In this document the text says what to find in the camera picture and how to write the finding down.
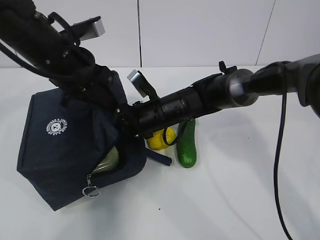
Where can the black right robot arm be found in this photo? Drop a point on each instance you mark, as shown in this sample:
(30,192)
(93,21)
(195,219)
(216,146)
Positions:
(231,88)

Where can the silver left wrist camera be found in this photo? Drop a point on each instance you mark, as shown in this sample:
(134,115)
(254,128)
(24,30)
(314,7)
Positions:
(89,29)

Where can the yellow lemon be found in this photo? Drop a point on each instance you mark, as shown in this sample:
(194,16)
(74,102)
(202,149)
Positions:
(157,142)

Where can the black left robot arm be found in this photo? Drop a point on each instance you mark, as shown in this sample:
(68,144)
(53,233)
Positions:
(48,47)

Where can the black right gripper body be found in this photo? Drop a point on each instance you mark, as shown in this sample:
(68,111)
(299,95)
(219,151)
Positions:
(134,120)

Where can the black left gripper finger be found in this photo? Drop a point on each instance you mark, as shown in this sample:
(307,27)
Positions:
(110,94)

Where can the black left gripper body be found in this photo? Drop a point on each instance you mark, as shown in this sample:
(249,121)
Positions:
(87,83)

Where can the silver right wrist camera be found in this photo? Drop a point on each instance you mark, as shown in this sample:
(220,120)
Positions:
(141,84)

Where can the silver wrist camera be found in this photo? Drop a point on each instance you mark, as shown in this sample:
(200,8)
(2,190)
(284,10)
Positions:
(141,84)
(89,29)

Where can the navy blue lunch bag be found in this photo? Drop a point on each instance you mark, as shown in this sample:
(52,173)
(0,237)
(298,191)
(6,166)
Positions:
(63,141)

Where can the green cucumber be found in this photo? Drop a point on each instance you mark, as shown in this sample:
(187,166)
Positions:
(186,146)

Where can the glass container green lid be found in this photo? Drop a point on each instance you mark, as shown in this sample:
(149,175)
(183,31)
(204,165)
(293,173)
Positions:
(110,161)

